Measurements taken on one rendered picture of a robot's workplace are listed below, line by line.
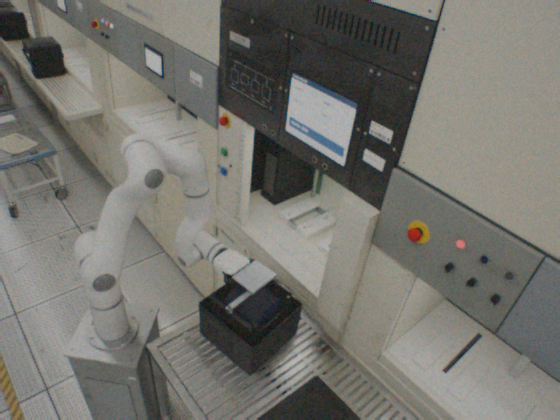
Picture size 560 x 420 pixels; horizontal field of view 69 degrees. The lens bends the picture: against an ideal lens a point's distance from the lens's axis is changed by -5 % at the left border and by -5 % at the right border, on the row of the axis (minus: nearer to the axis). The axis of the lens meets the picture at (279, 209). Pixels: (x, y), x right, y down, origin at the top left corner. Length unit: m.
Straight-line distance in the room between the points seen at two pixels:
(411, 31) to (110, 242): 1.03
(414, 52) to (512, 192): 0.41
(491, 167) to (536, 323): 0.39
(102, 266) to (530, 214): 1.18
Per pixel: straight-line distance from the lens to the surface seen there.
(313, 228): 1.99
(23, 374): 2.72
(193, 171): 1.35
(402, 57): 1.15
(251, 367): 1.57
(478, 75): 1.06
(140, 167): 1.23
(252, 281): 1.45
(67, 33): 4.54
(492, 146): 1.08
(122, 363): 1.68
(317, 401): 1.48
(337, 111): 1.32
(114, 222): 1.36
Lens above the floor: 2.14
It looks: 37 degrees down
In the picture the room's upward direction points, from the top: 7 degrees clockwise
